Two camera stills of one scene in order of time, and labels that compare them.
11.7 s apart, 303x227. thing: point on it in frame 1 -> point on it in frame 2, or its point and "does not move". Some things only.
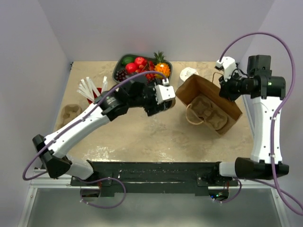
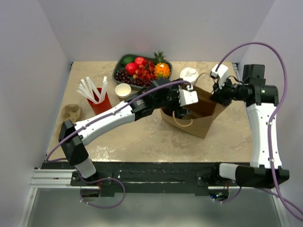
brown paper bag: (217, 112) -> (201, 115)
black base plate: (155, 178) does not move
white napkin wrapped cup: (185, 73) does not move
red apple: (140, 60) does not move
